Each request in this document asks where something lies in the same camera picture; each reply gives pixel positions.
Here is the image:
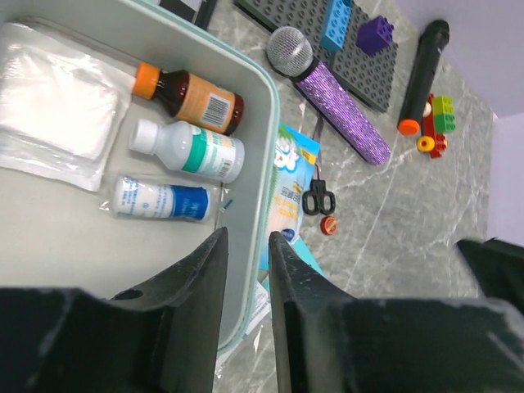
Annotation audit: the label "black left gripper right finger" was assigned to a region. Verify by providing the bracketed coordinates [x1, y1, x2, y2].
[269, 233, 523, 392]

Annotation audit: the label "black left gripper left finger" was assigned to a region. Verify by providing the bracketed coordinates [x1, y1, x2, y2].
[1, 228, 228, 392]

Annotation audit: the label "blue white bandage roll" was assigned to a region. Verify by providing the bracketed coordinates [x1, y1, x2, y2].
[99, 173, 233, 224]

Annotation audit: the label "mint green medicine case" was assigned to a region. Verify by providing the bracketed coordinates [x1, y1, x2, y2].
[1, 1, 280, 351]

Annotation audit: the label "white green-label bottle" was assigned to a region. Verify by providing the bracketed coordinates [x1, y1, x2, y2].
[129, 119, 245, 183]

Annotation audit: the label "brown orange-cap medicine bottle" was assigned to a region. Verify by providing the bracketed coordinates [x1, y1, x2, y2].
[132, 62, 244, 136]

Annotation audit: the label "white gauze packet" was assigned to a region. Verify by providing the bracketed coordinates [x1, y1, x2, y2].
[1, 23, 134, 192]

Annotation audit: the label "blue-topped small bag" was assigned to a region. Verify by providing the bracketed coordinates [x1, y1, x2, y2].
[215, 237, 325, 381]

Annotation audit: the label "small red balm tin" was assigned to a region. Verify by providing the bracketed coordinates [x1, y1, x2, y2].
[320, 215, 338, 236]

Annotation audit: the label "small black scissors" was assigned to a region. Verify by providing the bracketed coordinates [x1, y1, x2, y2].
[301, 114, 337, 217]

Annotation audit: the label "blue wipes packet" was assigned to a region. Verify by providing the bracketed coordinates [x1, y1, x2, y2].
[261, 121, 323, 273]

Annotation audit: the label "colourful brick toy car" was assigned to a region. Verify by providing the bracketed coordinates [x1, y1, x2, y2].
[417, 93, 456, 159]

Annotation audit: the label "grey building baseplate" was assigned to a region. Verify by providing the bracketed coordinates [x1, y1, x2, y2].
[233, 0, 400, 114]

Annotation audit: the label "purple glitter microphone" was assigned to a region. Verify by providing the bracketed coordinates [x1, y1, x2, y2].
[266, 26, 391, 165]

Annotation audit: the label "purple building brick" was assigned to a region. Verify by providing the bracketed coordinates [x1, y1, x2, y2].
[356, 16, 395, 56]

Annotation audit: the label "black white chessboard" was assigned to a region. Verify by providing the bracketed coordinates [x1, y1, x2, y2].
[155, 0, 217, 30]

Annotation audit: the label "blue brick stack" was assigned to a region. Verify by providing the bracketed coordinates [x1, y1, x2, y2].
[320, 0, 353, 53]

